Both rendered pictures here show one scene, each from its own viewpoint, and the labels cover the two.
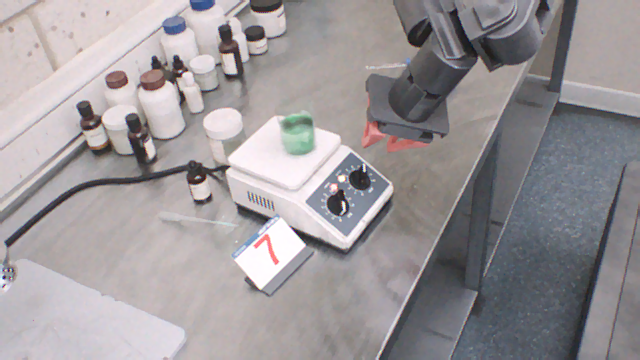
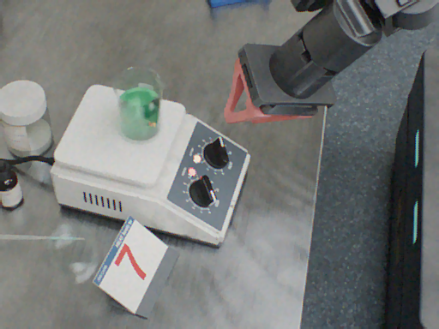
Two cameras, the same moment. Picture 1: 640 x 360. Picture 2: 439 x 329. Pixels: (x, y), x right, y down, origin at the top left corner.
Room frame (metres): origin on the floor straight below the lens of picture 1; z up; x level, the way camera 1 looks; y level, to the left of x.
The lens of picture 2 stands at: (0.12, 0.19, 1.51)
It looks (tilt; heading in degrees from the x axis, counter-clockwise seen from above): 52 degrees down; 335
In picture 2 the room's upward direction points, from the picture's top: 3 degrees clockwise
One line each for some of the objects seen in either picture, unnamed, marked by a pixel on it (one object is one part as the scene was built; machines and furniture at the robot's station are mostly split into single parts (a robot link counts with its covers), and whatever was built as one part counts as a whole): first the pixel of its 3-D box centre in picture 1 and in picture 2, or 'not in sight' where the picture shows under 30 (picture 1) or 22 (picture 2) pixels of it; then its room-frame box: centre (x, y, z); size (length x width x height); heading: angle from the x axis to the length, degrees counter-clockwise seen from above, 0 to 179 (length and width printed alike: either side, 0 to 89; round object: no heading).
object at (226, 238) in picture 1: (231, 234); (72, 248); (0.60, 0.13, 0.76); 0.06 x 0.06 x 0.02
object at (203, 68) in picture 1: (204, 73); not in sight; (1.00, 0.19, 0.78); 0.05 x 0.05 x 0.05
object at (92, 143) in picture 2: (284, 150); (121, 134); (0.68, 0.05, 0.83); 0.12 x 0.12 x 0.01; 52
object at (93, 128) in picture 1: (92, 125); not in sight; (0.85, 0.37, 0.79); 0.04 x 0.04 x 0.09
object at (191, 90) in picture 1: (192, 92); not in sight; (0.93, 0.21, 0.79); 0.03 x 0.03 x 0.07
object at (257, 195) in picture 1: (303, 179); (144, 163); (0.66, 0.03, 0.79); 0.22 x 0.13 x 0.08; 52
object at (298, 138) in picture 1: (296, 128); (139, 108); (0.67, 0.02, 0.87); 0.06 x 0.05 x 0.08; 170
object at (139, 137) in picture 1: (139, 137); not in sight; (0.81, 0.28, 0.79); 0.03 x 0.03 x 0.08
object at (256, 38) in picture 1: (255, 40); not in sight; (1.11, 0.10, 0.77); 0.04 x 0.04 x 0.04
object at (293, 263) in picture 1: (273, 253); (137, 266); (0.55, 0.08, 0.77); 0.09 x 0.06 x 0.04; 136
